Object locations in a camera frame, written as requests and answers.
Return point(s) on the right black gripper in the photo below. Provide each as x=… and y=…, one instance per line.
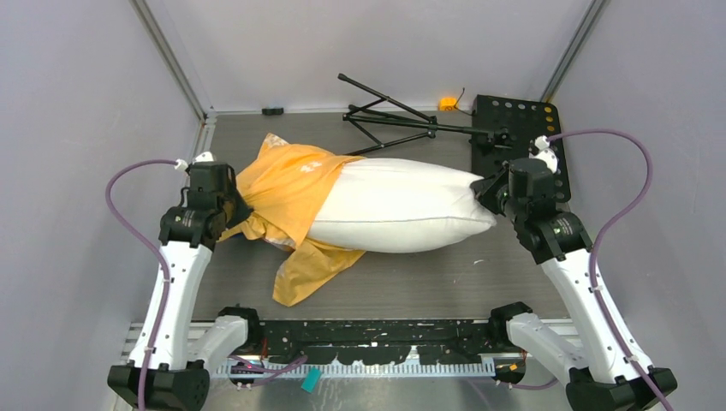
x=487, y=188

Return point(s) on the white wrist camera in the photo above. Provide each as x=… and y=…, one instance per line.
x=540, y=149
x=183, y=165

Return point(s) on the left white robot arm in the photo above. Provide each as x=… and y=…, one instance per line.
x=164, y=371

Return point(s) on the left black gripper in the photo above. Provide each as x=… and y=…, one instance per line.
x=241, y=210

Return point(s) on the orange tape roll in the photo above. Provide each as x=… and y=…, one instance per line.
x=448, y=104

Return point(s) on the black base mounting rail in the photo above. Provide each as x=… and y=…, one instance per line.
x=379, y=342

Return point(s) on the white slotted cable duct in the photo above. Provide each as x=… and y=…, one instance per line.
x=407, y=369

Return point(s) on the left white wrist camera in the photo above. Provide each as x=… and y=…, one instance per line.
x=183, y=165

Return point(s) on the black folded tripod stand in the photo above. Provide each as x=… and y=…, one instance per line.
x=428, y=126

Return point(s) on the white pillow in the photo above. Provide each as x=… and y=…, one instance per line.
x=393, y=205

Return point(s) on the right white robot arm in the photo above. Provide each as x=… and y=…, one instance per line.
x=609, y=370

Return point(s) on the black perforated metal plate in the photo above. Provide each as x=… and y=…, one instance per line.
x=507, y=128

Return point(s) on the teal tape piece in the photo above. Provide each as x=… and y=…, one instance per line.
x=311, y=380

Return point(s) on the yellow printed pillowcase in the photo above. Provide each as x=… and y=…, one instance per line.
x=286, y=186

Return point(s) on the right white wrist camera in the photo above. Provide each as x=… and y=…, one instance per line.
x=540, y=149

